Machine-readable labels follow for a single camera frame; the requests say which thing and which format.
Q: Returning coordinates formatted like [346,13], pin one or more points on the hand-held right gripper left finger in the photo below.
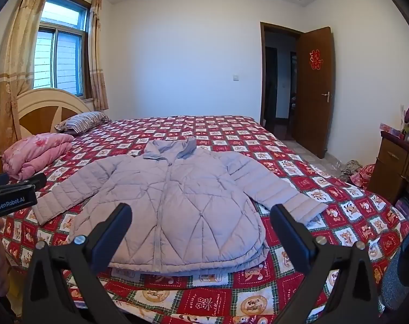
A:
[111,239]

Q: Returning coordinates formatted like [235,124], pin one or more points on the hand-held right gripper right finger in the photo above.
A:
[292,243]

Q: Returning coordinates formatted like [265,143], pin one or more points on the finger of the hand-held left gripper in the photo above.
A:
[29,179]

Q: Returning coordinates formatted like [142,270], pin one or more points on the light quilted puffer jacket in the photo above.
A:
[177,209]

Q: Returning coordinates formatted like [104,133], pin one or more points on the patterned clothes pile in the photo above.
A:
[350,168]

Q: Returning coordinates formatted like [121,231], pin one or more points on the person's left hand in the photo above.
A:
[0,260]

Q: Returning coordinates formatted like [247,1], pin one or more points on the pink folded quilt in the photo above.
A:
[35,155]

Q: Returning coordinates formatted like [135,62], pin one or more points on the cream wooden headboard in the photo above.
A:
[45,108]

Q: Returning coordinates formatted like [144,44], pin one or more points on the striped pillow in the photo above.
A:
[83,121]

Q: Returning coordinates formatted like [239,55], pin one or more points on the grey cloth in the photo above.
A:
[397,290]

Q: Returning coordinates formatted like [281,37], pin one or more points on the purple box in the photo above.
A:
[408,209]

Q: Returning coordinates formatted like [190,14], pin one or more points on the wide beige floral curtain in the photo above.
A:
[18,57]

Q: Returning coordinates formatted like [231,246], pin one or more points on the wooden dresser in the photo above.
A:
[390,165]

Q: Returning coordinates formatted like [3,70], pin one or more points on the window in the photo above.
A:
[67,60]

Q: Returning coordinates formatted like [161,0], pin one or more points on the red checked printed blanket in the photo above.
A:
[224,131]

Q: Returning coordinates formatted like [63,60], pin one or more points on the brown wooden door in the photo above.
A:
[312,108]

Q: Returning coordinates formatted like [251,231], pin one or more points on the narrow beige floral curtain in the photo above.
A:
[97,57]

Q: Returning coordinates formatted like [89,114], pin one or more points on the colourful box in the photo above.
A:
[392,130]

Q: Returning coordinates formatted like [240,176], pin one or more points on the red paper door decoration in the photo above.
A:
[316,59]

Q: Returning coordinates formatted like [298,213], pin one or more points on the dark wooden door frame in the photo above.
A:
[262,74]

